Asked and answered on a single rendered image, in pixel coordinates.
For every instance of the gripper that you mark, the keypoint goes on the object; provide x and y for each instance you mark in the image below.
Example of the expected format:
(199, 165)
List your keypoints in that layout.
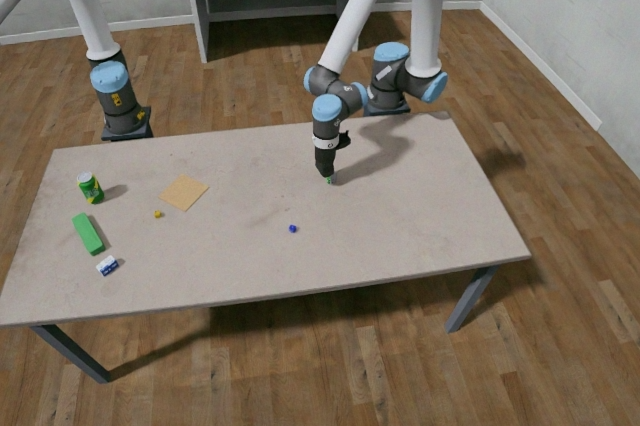
(325, 161)

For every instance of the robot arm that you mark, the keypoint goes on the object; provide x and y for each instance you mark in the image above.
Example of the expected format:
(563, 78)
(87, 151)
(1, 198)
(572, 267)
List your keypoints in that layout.
(350, 21)
(82, 1)

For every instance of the tan mat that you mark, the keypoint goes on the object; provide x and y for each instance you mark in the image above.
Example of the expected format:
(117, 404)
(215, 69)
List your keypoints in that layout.
(184, 192)

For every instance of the beige table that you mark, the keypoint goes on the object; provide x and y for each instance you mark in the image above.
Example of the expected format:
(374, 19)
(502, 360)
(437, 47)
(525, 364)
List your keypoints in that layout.
(250, 271)

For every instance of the green drink can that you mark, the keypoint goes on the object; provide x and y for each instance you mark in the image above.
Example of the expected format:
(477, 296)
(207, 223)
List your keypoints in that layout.
(91, 190)

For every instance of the blue and white box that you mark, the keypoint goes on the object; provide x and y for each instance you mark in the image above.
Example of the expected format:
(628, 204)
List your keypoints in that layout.
(107, 266)

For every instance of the green block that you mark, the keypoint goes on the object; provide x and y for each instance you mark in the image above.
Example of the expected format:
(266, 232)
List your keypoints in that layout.
(88, 234)

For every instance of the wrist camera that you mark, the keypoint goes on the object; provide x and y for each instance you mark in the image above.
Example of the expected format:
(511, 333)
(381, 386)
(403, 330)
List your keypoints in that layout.
(344, 140)

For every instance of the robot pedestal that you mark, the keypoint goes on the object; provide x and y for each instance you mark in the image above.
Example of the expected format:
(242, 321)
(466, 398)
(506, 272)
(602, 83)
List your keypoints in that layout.
(387, 111)
(125, 136)

